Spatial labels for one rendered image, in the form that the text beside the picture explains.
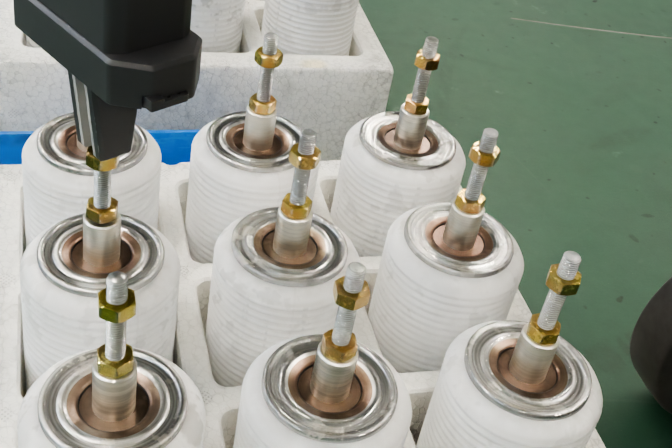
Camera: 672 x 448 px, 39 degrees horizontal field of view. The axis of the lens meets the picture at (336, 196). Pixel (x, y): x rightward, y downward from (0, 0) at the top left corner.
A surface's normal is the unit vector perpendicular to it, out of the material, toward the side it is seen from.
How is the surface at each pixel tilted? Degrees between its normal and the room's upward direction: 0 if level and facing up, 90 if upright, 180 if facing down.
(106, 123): 90
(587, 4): 0
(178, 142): 88
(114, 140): 90
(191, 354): 0
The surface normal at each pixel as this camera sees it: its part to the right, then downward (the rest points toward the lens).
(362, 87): 0.22, 0.62
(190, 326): 0.15, -0.79
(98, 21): -0.72, 0.33
